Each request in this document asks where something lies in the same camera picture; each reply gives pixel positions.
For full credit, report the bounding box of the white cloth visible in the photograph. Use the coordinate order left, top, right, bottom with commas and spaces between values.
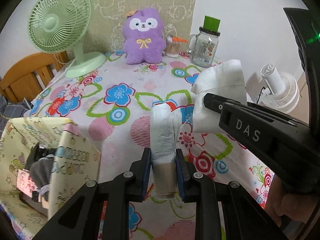
190, 60, 247, 134

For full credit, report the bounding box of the pink tissue pack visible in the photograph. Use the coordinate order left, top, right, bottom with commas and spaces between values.
16, 170, 37, 198

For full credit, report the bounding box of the person's hand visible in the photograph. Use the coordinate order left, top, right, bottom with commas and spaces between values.
265, 175, 319, 226

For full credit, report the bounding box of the glass jar green lid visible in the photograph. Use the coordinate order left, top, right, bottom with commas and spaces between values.
187, 16, 221, 68

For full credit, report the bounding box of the white circulator fan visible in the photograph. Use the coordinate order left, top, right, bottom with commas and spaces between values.
257, 64, 299, 114

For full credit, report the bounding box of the floral tablecloth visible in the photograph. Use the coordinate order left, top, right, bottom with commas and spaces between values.
21, 53, 274, 207

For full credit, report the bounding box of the yellow cartoon storage box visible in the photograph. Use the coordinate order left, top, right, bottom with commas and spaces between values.
1, 118, 101, 239

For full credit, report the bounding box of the cotton swab container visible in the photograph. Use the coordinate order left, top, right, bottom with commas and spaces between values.
165, 34, 188, 58

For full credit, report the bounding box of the purple plush toy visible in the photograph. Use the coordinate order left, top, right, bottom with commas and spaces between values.
123, 7, 166, 64

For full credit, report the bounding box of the beige cartoon board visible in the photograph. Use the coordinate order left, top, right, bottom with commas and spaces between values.
83, 0, 198, 54

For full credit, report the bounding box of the grey plaid pillow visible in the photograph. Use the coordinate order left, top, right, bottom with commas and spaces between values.
0, 95, 32, 133

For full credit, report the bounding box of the green desk fan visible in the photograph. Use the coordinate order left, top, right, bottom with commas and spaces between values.
28, 0, 106, 78

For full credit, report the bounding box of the white fan cable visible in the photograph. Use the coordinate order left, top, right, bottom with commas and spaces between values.
30, 58, 75, 106

